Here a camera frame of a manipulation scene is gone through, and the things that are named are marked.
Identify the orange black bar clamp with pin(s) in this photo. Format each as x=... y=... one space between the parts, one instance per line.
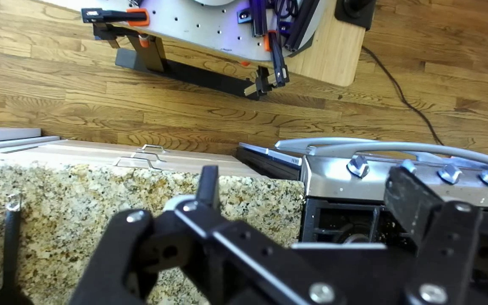
x=279 y=56
x=114 y=16

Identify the stainless steel stove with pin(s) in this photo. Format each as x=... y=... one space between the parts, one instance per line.
x=334 y=180

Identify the black box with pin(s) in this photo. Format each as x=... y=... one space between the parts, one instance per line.
x=355 y=11

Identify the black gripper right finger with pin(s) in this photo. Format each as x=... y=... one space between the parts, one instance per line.
x=448 y=248

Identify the light wooden board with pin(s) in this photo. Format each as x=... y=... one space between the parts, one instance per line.
x=334 y=51

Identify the clear plastic holder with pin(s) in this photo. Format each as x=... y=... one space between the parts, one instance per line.
x=148 y=158

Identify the black metal stand frame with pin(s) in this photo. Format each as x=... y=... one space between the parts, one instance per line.
x=199 y=73

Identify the silver metal rail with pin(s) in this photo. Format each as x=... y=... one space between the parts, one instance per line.
x=7 y=136

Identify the black kitchen utensil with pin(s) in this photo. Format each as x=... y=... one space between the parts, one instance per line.
x=11 y=243

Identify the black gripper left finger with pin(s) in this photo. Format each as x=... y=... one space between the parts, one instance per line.
x=119 y=248

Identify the white perforated base plate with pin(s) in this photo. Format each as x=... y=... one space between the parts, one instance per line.
x=199 y=23

